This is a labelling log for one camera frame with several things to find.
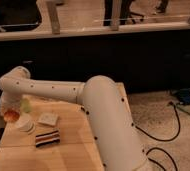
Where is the blue black object on floor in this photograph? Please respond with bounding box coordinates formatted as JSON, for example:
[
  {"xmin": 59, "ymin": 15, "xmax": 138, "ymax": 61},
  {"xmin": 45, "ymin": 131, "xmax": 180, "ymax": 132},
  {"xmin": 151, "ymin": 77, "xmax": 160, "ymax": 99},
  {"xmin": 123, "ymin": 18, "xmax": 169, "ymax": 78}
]
[{"xmin": 171, "ymin": 88, "xmax": 190, "ymax": 105}]

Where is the red orange apple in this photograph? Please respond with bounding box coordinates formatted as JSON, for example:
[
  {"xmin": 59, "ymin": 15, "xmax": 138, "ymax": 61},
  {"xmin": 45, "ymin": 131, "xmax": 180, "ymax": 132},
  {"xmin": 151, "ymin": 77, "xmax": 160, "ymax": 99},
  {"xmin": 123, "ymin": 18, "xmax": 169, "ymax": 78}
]
[{"xmin": 4, "ymin": 110, "xmax": 20, "ymax": 122}]

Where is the black office chair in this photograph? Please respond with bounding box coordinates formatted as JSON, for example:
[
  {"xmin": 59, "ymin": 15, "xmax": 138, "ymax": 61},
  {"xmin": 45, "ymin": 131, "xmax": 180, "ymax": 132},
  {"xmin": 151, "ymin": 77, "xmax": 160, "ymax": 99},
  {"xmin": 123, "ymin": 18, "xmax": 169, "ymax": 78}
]
[{"xmin": 128, "ymin": 0, "xmax": 144, "ymax": 24}]

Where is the white square sponge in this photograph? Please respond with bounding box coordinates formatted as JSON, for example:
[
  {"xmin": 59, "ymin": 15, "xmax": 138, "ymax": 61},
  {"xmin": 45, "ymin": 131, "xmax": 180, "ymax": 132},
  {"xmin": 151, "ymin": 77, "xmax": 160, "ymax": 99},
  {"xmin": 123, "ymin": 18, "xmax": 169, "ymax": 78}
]
[{"xmin": 38, "ymin": 113, "xmax": 58, "ymax": 126}]

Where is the white paper cup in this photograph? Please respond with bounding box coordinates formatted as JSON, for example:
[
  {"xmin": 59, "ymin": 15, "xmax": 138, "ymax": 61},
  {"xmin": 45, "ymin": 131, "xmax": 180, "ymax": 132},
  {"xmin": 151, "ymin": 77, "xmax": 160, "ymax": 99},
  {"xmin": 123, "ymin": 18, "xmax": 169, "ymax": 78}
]
[{"xmin": 15, "ymin": 113, "xmax": 35, "ymax": 133}]

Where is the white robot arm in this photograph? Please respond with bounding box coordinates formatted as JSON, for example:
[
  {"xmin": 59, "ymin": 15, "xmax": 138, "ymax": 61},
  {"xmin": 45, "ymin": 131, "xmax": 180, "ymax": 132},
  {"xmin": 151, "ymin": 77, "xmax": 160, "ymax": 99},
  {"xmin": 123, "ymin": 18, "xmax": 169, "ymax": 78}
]
[{"xmin": 0, "ymin": 66, "xmax": 152, "ymax": 171}]

